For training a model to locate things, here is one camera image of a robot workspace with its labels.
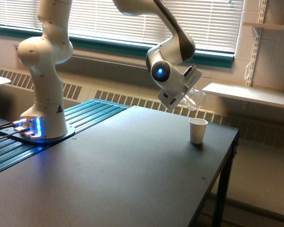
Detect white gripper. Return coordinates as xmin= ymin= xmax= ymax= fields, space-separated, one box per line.
xmin=157 ymin=64 xmax=202 ymax=111

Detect clear plastic cup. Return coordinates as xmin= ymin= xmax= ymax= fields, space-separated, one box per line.
xmin=181 ymin=88 xmax=206 ymax=111

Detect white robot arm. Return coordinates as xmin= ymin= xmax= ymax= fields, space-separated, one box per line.
xmin=15 ymin=0 xmax=202 ymax=141

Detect white paper cup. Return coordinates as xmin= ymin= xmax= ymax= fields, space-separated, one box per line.
xmin=189 ymin=118 xmax=208 ymax=144

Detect teal window sill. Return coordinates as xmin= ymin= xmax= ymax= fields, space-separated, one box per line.
xmin=0 ymin=26 xmax=234 ymax=69

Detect white window blinds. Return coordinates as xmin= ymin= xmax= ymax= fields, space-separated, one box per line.
xmin=0 ymin=0 xmax=243 ymax=52

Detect black table leg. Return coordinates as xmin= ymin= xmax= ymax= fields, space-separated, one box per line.
xmin=211 ymin=132 xmax=240 ymax=227

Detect baseboard radiator grille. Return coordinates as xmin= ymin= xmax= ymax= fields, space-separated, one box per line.
xmin=0 ymin=69 xmax=284 ymax=148

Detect white lower wall shelf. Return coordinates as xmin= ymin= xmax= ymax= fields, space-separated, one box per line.
xmin=203 ymin=83 xmax=284 ymax=108

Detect white wall shelf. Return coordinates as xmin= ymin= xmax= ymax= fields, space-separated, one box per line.
xmin=203 ymin=83 xmax=284 ymax=108
xmin=243 ymin=22 xmax=284 ymax=31

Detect white shelf bracket rail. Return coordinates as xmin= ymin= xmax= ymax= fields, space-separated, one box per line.
xmin=243 ymin=0 xmax=267 ymax=87

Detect white upper wall shelf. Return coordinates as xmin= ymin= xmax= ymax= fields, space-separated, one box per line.
xmin=243 ymin=22 xmax=284 ymax=31

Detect black cable at base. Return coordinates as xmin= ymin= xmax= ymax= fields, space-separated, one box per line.
xmin=0 ymin=121 xmax=22 ymax=142

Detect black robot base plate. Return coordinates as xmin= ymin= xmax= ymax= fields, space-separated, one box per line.
xmin=11 ymin=124 xmax=75 ymax=145

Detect blue aluminium rail base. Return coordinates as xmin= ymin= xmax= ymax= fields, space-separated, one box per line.
xmin=0 ymin=99 xmax=129 ymax=172

